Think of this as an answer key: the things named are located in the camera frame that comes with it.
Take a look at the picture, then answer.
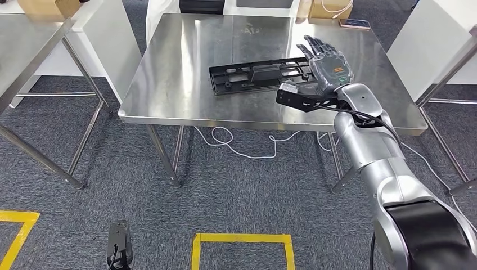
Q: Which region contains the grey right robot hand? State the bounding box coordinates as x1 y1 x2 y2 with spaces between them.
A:
296 34 355 98

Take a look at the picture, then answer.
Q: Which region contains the long black plastic part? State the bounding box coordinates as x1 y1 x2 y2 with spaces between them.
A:
208 56 317 97

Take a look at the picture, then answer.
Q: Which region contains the white partition panel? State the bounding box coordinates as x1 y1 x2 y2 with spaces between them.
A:
9 0 143 110
386 0 477 102

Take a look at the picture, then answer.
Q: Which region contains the black left wrist camera bracket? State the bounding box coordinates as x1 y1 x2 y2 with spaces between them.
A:
107 219 134 270

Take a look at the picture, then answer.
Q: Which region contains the black carrying case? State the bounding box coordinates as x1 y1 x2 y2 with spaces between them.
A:
178 0 226 15

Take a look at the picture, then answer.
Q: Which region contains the cardboard box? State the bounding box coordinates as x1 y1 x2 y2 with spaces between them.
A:
308 0 354 20
17 0 82 19

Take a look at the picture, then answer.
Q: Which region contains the white draped cover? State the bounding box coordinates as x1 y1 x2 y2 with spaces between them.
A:
145 0 182 44

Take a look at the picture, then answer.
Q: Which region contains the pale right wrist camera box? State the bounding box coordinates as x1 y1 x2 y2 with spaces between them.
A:
278 82 300 94

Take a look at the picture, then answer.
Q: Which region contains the thin white charging cable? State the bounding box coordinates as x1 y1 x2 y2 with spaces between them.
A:
320 0 354 19

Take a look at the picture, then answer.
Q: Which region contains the dark grey case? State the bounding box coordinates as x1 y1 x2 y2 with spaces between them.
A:
235 0 294 10

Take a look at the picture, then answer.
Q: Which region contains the white power cable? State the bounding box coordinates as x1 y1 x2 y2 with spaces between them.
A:
193 125 477 233

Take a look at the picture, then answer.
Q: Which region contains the stainless steel workbench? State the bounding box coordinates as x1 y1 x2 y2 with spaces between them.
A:
118 13 429 195

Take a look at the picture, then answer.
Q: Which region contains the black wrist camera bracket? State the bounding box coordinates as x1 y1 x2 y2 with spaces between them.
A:
107 219 134 270
276 87 345 113

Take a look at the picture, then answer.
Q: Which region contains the black right wrist camera bracket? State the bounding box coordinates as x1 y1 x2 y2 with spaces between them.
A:
276 87 345 113

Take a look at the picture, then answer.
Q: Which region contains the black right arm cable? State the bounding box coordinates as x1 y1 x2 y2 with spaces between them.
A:
314 104 403 270

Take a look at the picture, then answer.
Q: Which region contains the smartphone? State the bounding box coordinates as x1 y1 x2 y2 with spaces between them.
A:
339 19 372 31

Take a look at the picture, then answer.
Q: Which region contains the yellow floor tape square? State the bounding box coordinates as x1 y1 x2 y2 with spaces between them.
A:
0 210 41 270
191 233 296 270

